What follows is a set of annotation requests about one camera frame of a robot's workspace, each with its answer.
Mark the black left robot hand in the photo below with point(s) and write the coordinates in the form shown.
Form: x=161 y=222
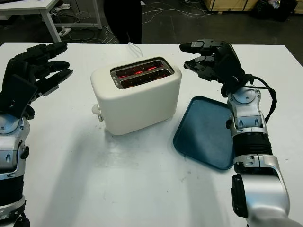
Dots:
x=21 y=66

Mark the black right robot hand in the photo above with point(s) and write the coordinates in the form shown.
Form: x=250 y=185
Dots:
x=229 y=66

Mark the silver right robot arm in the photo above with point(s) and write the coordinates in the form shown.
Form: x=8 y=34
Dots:
x=260 y=189

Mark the cream white two-slot toaster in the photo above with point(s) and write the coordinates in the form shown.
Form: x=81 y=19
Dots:
x=137 y=106

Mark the person in black trousers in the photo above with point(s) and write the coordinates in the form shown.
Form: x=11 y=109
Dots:
x=127 y=19

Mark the white power strip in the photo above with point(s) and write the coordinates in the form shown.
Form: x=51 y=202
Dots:
x=65 y=31

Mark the white desk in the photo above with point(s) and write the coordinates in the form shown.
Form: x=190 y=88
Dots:
x=26 y=6

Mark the wooden crate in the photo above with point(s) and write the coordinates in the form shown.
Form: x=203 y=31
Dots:
x=227 y=4

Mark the dark blue plastic tray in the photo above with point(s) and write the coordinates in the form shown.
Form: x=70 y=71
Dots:
x=201 y=132

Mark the black bag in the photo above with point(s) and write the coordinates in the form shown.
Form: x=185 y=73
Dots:
x=274 y=9

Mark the white sneaker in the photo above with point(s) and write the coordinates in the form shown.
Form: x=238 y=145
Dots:
x=62 y=6

